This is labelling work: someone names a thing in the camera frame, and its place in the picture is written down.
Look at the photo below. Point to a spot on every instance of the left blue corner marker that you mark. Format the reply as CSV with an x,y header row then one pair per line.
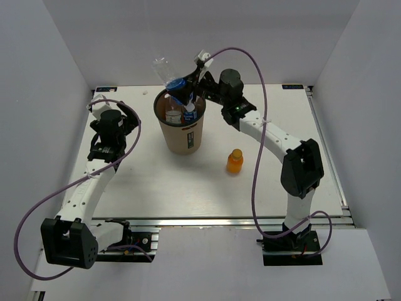
x,y
106,89

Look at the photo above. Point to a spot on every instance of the right blue corner marker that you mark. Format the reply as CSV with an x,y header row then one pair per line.
x,y
292,86

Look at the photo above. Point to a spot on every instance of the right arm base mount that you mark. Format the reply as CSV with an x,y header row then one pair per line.
x,y
287,252

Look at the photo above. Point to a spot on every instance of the aluminium table frame rail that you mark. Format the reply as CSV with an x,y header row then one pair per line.
x,y
263,222

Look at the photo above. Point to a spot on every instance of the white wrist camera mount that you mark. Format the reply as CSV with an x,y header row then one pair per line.
x,y
203,61
97,109

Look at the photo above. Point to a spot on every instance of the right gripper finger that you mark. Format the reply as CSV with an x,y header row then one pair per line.
x,y
182,92
196,78

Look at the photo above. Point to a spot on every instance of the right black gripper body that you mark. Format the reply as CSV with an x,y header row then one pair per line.
x,y
209,90

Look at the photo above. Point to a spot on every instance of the orange juice bottle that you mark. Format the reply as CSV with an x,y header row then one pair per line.
x,y
235,161

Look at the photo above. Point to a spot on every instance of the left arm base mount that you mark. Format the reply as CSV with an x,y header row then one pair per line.
x,y
134,243

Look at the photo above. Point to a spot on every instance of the blue label water bottle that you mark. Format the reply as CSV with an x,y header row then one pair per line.
x,y
188,116
167,74

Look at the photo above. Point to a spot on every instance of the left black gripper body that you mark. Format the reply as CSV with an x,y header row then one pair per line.
x,y
129,122

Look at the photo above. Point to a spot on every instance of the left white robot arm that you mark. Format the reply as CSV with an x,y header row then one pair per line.
x,y
69,239

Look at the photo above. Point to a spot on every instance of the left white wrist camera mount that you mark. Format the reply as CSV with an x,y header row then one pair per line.
x,y
97,109

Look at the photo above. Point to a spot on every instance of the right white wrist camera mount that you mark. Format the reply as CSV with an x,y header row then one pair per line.
x,y
203,61

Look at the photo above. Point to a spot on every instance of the brown bin with black rim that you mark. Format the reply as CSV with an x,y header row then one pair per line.
x,y
181,138

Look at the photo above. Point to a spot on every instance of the blue corner marker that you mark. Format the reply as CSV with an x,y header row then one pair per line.
x,y
292,86
106,89

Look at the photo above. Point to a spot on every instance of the red label water bottle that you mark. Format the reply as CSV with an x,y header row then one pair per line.
x,y
173,111

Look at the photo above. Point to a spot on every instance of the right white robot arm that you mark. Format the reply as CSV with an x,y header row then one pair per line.
x,y
302,167

